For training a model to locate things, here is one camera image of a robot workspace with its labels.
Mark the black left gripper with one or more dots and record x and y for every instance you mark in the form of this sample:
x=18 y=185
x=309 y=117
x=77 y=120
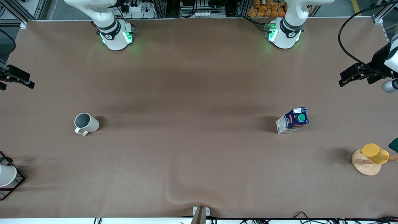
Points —
x=379 y=61

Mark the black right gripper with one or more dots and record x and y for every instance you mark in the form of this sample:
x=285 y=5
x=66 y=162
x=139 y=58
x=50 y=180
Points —
x=12 y=75

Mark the blue white milk carton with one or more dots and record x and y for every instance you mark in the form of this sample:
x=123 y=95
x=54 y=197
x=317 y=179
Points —
x=290 y=123

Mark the beige ceramic mug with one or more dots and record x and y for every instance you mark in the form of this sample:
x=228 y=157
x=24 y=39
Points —
x=91 y=124

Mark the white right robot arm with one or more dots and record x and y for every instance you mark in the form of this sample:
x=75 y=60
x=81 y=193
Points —
x=113 y=34

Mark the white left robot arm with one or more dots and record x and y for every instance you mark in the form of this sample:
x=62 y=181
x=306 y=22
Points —
x=284 y=34

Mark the dark green cup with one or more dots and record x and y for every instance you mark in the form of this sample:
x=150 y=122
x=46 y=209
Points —
x=394 y=145

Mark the yellow plastic cup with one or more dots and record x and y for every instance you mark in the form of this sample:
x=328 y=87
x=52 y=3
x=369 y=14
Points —
x=374 y=154

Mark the wooden mug stand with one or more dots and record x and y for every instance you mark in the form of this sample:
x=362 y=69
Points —
x=363 y=166

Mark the orange bread bag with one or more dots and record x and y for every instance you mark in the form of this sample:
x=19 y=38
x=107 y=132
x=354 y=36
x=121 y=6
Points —
x=267 y=9

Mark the white power strip with plugs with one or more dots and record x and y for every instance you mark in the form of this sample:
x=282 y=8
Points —
x=140 y=12

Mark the long white power strip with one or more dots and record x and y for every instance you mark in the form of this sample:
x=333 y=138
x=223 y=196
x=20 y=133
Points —
x=202 y=14

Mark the brown table cloth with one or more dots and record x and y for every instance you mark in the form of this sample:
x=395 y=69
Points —
x=199 y=171

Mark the aluminium frame post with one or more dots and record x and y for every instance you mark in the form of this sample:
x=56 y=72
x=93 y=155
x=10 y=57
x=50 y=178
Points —
x=377 y=20
x=24 y=25

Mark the grey metal table bracket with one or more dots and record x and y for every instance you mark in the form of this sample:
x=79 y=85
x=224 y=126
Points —
x=200 y=214

